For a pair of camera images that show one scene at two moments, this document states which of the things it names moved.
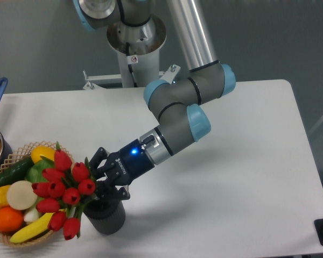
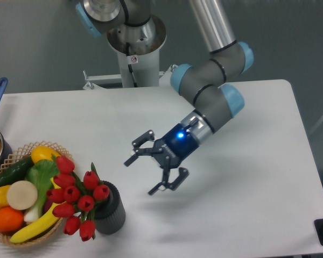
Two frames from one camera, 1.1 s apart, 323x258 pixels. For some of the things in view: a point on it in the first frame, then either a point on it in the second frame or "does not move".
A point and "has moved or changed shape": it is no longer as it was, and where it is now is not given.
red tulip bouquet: (63, 191) has moved or changed shape
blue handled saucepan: (0, 152) does not move
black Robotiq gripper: (124, 165) to (169, 151)
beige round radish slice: (21, 195) does not move
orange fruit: (7, 219) does not move
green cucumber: (15, 172) does not move
